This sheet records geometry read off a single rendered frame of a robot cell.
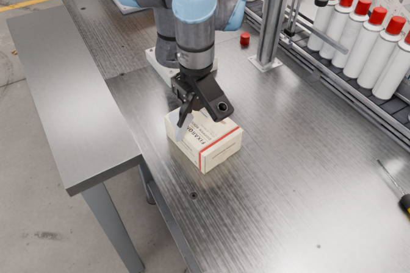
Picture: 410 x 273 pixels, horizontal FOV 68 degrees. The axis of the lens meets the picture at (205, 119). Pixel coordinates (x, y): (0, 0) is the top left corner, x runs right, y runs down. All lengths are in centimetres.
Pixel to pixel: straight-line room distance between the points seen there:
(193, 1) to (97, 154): 47
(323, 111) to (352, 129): 9
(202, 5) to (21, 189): 160
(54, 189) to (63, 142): 99
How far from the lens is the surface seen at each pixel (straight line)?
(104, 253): 161
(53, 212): 179
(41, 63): 118
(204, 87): 62
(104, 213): 98
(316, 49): 106
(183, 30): 56
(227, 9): 85
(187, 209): 70
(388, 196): 83
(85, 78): 105
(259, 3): 130
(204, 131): 72
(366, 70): 95
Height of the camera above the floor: 146
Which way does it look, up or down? 48 degrees down
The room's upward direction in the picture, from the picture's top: straight up
